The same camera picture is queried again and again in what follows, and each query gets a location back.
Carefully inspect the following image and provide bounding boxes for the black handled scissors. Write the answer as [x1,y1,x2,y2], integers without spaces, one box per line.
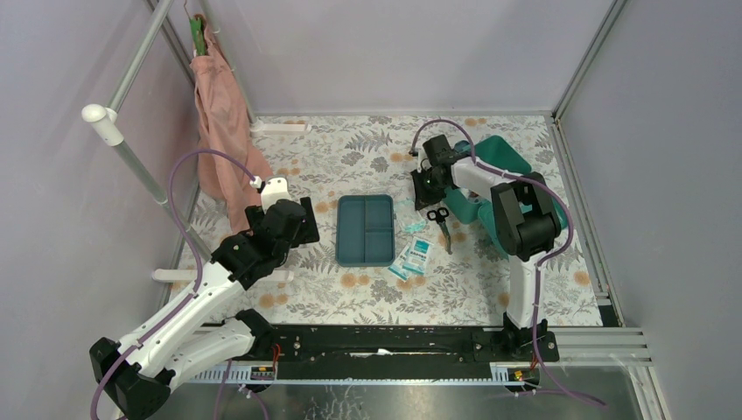
[427,207,452,255]

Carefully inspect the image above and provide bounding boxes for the teal band-aid pack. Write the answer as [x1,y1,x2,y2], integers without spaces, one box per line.
[395,199,427,234]

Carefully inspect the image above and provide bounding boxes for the teal medical gauze packet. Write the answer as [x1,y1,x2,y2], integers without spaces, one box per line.
[402,237,433,275]

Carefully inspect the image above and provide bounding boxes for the dark teal divided tray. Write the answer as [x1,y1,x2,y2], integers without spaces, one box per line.
[335,194,396,267]

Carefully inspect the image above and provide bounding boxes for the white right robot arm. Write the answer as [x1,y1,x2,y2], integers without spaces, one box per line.
[410,135,562,363]

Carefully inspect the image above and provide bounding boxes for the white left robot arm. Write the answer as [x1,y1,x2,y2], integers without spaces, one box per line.
[88,197,319,419]

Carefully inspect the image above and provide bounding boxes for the teal medicine kit box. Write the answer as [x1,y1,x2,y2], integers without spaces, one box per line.
[443,136,533,257]

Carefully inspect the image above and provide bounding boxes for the floral table cloth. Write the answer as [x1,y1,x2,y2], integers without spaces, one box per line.
[162,114,604,328]

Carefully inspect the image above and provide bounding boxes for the white rack foot rear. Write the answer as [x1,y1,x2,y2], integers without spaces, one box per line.
[249,121,312,136]

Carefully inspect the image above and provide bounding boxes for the pink hanging cloth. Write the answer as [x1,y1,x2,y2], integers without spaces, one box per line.
[191,27,274,233]

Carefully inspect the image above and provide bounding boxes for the green clothes hanger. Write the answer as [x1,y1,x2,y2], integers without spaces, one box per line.
[189,14,207,57]

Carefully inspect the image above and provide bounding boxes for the white clothes rack pole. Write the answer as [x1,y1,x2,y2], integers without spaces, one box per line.
[80,104,210,259]

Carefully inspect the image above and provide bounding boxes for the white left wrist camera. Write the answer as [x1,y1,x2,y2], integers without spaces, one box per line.
[249,176,292,211]

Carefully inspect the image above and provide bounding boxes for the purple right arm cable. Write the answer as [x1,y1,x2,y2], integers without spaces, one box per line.
[409,118,607,407]

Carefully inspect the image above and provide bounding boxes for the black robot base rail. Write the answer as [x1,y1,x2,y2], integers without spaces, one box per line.
[239,325,559,381]

